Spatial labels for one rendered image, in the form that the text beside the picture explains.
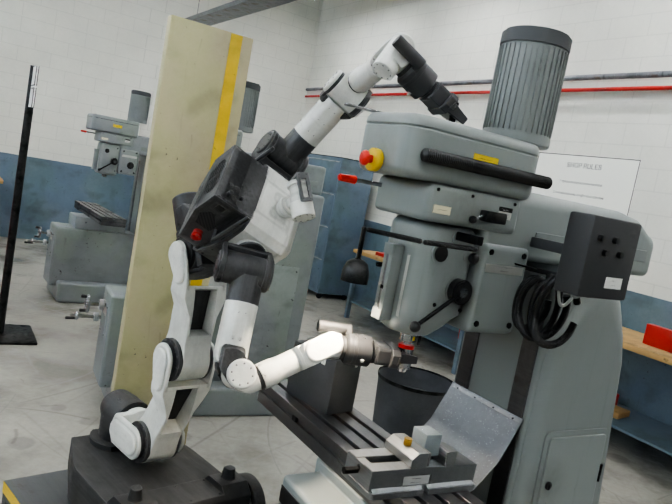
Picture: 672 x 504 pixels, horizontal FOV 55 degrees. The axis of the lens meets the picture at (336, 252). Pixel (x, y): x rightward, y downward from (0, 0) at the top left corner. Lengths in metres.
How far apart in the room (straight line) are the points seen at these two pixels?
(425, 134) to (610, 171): 5.17
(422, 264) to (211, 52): 1.92
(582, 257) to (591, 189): 5.09
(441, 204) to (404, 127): 0.22
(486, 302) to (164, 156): 1.90
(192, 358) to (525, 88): 1.32
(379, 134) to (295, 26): 10.09
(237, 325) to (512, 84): 1.01
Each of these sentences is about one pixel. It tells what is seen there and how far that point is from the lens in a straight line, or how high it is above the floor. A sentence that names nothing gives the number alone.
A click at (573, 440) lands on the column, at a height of 1.04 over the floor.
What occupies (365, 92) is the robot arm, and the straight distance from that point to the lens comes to 1.99.
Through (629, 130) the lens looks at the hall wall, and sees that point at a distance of 6.72.
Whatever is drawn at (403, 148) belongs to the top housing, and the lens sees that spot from 1.64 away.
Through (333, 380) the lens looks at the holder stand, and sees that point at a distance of 2.15.
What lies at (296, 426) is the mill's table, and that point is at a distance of 2.19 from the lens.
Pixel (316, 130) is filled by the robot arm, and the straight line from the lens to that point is 2.01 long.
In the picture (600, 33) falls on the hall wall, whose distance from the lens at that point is 7.25.
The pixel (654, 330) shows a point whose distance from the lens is 5.64.
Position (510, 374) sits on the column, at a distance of 2.12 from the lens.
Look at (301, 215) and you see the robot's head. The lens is 1.81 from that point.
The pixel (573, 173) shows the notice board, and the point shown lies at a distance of 6.98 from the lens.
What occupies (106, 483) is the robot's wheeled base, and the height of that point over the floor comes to 0.57.
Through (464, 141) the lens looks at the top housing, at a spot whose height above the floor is 1.85.
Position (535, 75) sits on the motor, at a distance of 1.96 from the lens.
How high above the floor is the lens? 1.69
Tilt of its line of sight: 6 degrees down
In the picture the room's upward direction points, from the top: 11 degrees clockwise
